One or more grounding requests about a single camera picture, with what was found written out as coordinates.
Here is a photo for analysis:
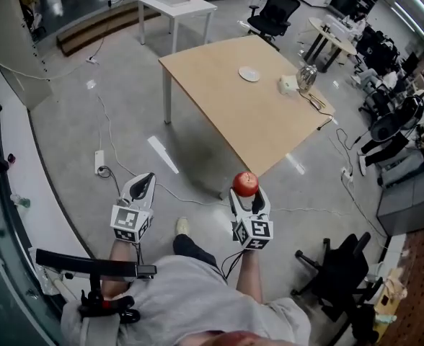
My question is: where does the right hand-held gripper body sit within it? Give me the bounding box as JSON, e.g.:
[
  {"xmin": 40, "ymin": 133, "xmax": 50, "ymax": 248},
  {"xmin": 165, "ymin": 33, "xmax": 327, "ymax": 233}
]
[{"xmin": 231, "ymin": 213, "xmax": 274, "ymax": 251}]

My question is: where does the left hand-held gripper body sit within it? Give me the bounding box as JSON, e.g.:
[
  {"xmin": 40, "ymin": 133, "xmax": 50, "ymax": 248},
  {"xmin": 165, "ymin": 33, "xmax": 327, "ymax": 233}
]
[{"xmin": 110, "ymin": 196, "xmax": 154, "ymax": 244}]

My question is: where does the red apple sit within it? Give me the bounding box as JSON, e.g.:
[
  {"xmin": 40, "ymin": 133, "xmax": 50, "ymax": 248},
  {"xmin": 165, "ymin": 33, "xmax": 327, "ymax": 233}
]
[{"xmin": 232, "ymin": 172, "xmax": 260, "ymax": 198}]

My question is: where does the white plate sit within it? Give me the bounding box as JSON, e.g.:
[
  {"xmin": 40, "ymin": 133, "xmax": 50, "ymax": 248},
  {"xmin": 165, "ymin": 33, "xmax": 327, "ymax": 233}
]
[{"xmin": 238, "ymin": 66, "xmax": 261, "ymax": 83}]

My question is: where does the person's right forearm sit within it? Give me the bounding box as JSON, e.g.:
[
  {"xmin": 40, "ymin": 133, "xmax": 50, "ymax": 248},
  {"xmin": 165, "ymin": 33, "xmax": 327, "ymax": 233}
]
[{"xmin": 236, "ymin": 249, "xmax": 263, "ymax": 304}]

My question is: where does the person's left forearm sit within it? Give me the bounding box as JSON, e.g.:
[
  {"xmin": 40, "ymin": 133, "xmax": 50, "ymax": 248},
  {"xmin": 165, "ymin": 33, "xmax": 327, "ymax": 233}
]
[{"xmin": 102, "ymin": 239, "xmax": 141, "ymax": 298}]

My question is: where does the person's pale shoe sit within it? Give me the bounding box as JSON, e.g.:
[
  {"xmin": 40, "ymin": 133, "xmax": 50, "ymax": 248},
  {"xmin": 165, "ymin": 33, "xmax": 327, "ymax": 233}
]
[{"xmin": 175, "ymin": 217, "xmax": 191, "ymax": 236}]

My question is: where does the person's black trouser leg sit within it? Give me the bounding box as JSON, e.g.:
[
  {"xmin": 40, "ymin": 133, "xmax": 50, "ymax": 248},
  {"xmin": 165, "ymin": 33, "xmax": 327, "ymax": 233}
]
[{"xmin": 172, "ymin": 233, "xmax": 220, "ymax": 270}]

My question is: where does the black office chair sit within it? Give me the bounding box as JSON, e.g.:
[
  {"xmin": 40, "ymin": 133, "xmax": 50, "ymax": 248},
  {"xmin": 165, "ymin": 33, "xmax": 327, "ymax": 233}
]
[
  {"xmin": 291, "ymin": 231, "xmax": 384, "ymax": 342},
  {"xmin": 247, "ymin": 0, "xmax": 301, "ymax": 50}
]

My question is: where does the person's grey shirt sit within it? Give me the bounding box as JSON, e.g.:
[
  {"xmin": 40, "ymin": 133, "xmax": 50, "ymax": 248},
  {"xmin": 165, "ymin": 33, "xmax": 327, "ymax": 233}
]
[{"xmin": 60, "ymin": 254, "xmax": 312, "ymax": 346}]

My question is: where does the small green bottle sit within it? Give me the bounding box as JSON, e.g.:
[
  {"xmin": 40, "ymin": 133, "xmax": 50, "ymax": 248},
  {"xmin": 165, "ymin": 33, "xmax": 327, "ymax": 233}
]
[{"xmin": 10, "ymin": 194, "xmax": 31, "ymax": 208}]

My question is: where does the cream square box device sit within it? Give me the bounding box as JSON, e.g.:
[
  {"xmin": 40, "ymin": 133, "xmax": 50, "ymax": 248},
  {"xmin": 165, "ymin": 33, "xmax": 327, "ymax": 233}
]
[{"xmin": 278, "ymin": 74, "xmax": 299, "ymax": 95}]

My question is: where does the shiny metal kettle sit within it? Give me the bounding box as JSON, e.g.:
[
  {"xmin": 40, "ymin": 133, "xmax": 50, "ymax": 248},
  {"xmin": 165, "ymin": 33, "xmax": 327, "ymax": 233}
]
[{"xmin": 296, "ymin": 63, "xmax": 318, "ymax": 93}]

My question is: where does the black round fan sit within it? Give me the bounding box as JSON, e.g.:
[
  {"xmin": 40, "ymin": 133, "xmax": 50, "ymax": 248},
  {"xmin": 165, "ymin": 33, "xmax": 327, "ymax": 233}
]
[{"xmin": 370, "ymin": 95, "xmax": 424, "ymax": 143}]

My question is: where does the grey cabinet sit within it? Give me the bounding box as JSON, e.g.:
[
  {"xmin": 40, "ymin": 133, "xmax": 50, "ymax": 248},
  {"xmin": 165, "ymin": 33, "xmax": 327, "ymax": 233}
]
[{"xmin": 376, "ymin": 171, "xmax": 424, "ymax": 236}]

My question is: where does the yellow cardboard box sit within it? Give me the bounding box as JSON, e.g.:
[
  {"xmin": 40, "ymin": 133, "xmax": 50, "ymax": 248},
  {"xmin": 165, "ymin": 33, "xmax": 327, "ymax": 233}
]
[{"xmin": 372, "ymin": 268, "xmax": 407, "ymax": 334}]

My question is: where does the wooden step platform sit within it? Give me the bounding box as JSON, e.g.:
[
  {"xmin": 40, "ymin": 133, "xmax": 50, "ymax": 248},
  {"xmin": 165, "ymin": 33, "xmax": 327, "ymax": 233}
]
[{"xmin": 56, "ymin": 0, "xmax": 162, "ymax": 56}]

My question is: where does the round beige table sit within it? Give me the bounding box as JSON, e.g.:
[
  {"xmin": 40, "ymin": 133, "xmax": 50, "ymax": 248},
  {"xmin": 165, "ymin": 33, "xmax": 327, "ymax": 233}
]
[{"xmin": 304, "ymin": 17, "xmax": 358, "ymax": 74}]

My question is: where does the white square table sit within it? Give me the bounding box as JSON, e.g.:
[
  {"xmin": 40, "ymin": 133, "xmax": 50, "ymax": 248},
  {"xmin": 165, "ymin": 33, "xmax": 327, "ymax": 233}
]
[{"xmin": 136, "ymin": 0, "xmax": 218, "ymax": 53}]

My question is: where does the white cabinet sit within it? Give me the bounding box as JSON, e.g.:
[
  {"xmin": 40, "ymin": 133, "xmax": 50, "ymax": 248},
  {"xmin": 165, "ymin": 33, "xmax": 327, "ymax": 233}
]
[{"xmin": 0, "ymin": 0, "xmax": 53, "ymax": 111}]

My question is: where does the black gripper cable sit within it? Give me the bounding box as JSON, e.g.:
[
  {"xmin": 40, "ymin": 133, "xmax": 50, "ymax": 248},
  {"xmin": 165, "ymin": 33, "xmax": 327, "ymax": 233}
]
[{"xmin": 221, "ymin": 249, "xmax": 247, "ymax": 280}]

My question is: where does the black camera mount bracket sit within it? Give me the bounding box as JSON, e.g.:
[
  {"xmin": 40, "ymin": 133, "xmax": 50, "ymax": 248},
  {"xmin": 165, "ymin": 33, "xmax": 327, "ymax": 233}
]
[{"xmin": 35, "ymin": 249, "xmax": 158, "ymax": 324}]

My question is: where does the black cable on table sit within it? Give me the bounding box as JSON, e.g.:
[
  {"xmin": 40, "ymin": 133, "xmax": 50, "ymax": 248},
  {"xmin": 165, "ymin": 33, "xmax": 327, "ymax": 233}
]
[{"xmin": 298, "ymin": 90, "xmax": 335, "ymax": 132}]

